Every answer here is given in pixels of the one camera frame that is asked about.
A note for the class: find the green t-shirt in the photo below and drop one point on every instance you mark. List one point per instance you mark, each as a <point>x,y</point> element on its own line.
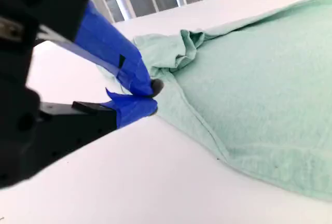
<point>246,91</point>

